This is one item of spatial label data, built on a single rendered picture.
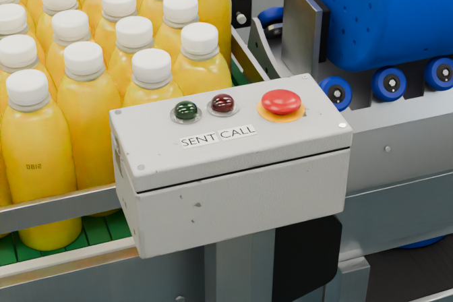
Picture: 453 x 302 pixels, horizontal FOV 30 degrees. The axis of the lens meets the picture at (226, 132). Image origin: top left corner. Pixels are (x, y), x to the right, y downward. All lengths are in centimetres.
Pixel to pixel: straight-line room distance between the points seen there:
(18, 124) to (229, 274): 26
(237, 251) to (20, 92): 26
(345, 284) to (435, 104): 33
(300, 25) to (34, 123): 40
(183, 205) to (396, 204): 52
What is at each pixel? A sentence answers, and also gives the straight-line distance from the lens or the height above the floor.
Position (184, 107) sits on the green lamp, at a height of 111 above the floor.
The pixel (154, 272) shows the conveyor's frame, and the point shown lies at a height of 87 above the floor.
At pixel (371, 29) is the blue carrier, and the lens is 100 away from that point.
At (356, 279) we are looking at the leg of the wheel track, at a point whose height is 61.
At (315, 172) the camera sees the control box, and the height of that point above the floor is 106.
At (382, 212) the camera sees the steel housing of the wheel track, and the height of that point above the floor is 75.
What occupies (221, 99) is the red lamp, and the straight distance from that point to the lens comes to 76.
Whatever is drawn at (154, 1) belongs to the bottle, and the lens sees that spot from 102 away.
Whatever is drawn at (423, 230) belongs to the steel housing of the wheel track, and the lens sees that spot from 133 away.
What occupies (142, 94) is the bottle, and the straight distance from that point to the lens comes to 85.
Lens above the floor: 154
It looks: 37 degrees down
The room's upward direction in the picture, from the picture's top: straight up
